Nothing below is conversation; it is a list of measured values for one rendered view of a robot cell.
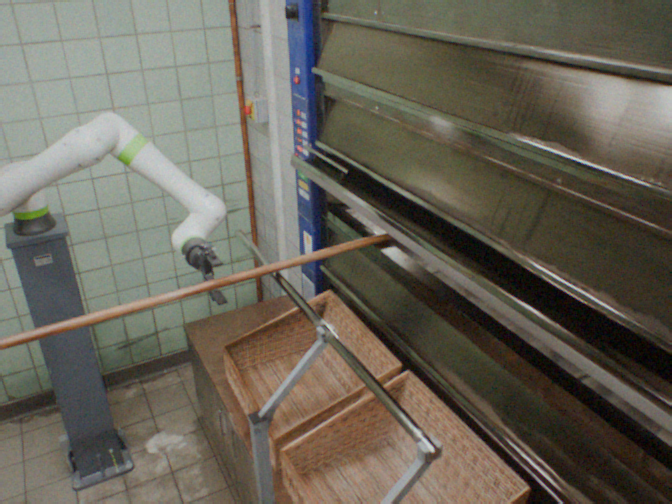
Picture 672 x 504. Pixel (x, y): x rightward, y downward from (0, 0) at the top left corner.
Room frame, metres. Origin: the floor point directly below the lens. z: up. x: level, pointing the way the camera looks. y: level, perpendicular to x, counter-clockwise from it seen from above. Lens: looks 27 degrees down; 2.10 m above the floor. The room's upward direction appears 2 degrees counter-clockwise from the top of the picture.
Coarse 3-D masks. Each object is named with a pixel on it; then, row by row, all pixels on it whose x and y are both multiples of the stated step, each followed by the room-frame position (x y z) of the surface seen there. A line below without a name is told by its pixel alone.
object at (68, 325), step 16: (368, 240) 1.80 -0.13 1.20; (384, 240) 1.83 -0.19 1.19; (304, 256) 1.69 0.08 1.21; (320, 256) 1.71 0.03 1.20; (256, 272) 1.61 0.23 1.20; (272, 272) 1.64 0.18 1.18; (192, 288) 1.52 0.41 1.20; (208, 288) 1.54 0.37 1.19; (128, 304) 1.44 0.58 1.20; (144, 304) 1.45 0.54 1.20; (160, 304) 1.47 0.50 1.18; (80, 320) 1.37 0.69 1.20; (96, 320) 1.39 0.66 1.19; (16, 336) 1.30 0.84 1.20; (32, 336) 1.31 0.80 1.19; (48, 336) 1.33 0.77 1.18
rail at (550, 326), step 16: (304, 160) 1.98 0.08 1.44; (320, 176) 1.84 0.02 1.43; (352, 192) 1.66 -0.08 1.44; (368, 208) 1.56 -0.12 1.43; (400, 224) 1.42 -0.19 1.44; (416, 240) 1.35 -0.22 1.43; (448, 256) 1.24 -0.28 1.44; (464, 272) 1.17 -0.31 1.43; (496, 288) 1.09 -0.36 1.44; (512, 304) 1.03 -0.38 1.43; (544, 320) 0.96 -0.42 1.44; (560, 336) 0.92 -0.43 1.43; (576, 336) 0.91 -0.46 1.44; (592, 352) 0.86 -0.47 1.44; (608, 368) 0.82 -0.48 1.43; (624, 368) 0.81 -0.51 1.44; (640, 384) 0.77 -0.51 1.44; (656, 400) 0.73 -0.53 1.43
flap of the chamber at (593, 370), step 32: (320, 160) 2.09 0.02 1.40; (384, 192) 1.77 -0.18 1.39; (384, 224) 1.48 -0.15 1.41; (416, 224) 1.50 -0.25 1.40; (448, 224) 1.53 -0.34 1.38; (480, 256) 1.31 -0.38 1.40; (480, 288) 1.12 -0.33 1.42; (512, 288) 1.14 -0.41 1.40; (544, 288) 1.16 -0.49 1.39; (512, 320) 1.02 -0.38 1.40; (576, 320) 1.01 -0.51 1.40; (608, 320) 1.03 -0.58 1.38; (576, 352) 0.88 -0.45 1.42; (608, 352) 0.89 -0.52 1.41; (640, 352) 0.91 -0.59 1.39; (608, 384) 0.81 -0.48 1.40
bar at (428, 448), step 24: (240, 240) 1.92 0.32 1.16; (264, 264) 1.72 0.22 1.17; (288, 288) 1.55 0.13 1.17; (312, 312) 1.41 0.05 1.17; (336, 336) 1.30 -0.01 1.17; (312, 360) 1.31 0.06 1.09; (288, 384) 1.27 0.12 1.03; (264, 408) 1.25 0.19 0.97; (264, 432) 1.23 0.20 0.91; (408, 432) 0.95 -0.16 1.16; (264, 456) 1.22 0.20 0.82; (432, 456) 0.89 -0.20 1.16; (264, 480) 1.22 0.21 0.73; (408, 480) 0.88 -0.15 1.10
